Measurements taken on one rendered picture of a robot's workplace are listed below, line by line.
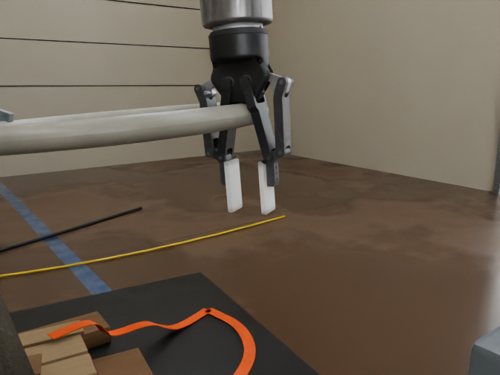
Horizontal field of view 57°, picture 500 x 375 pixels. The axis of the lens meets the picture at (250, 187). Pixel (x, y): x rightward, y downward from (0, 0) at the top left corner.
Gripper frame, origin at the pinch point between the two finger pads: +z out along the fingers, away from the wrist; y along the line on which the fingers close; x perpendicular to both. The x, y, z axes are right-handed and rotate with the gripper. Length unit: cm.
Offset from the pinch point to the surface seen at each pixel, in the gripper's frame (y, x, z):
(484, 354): -28.7, 12.6, 11.2
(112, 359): 85, -49, 74
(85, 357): 81, -35, 64
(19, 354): 28.9, 17.7, 20.9
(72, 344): 90, -38, 64
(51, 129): 10.1, 21.7, -10.5
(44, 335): 119, -49, 71
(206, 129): 0.1, 9.1, -8.8
